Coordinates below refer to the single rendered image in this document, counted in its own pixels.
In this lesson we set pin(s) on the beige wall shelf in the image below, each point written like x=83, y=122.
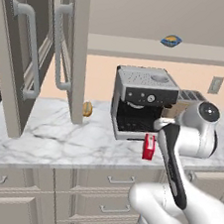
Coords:
x=158, y=50

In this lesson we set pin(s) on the grey toaster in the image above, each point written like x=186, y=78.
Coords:
x=191, y=95

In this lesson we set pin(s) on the grey coffee machine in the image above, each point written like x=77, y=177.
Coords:
x=141, y=84

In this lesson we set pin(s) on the red food box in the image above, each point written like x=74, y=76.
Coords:
x=148, y=148

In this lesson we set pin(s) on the brown round bread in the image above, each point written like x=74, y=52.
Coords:
x=87, y=109

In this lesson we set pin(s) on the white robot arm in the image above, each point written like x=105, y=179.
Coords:
x=169, y=221

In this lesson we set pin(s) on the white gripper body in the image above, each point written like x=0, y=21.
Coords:
x=164, y=123

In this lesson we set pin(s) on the grey cabinet door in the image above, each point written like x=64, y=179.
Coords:
x=6, y=70
x=78, y=63

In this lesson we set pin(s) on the blue and yellow bowl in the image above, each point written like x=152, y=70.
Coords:
x=171, y=41

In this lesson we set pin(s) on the beige base cabinet door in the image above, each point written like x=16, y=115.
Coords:
x=1, y=211

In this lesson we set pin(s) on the grey wall socket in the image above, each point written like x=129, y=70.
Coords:
x=215, y=85

